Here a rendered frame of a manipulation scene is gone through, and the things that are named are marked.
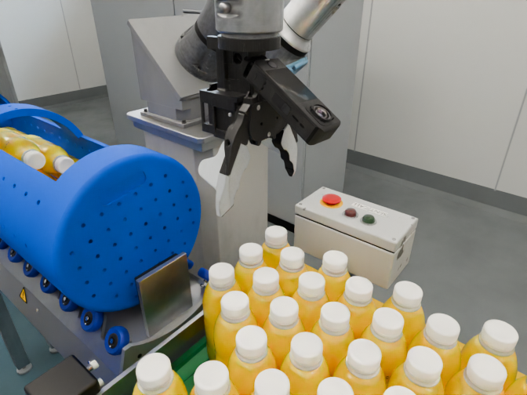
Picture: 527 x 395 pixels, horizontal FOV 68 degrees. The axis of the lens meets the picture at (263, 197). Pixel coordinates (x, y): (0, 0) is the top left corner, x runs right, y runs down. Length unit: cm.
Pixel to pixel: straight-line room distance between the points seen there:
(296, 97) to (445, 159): 293
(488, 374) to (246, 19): 47
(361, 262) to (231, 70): 41
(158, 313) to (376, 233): 40
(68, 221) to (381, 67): 299
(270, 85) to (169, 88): 60
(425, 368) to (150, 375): 31
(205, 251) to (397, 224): 61
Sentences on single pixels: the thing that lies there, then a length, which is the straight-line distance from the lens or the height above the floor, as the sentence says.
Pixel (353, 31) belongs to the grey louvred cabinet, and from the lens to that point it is 250.
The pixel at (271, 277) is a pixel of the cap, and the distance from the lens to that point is 59.
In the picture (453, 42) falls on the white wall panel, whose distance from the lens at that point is 316.
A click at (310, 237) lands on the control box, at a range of 76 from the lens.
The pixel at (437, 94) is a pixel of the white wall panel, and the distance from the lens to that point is 323.
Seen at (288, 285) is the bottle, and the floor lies 104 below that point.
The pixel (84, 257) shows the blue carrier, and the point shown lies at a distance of 65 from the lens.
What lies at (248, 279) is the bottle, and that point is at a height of 104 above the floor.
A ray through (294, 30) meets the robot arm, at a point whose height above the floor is 138.
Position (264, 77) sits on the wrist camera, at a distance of 44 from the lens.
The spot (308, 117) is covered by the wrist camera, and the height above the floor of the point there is 134.
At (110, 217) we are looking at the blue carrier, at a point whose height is 115.
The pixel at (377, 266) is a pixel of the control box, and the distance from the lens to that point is 71.
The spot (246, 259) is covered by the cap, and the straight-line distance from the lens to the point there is 64.
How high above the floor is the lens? 147
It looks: 29 degrees down
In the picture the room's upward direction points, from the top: straight up
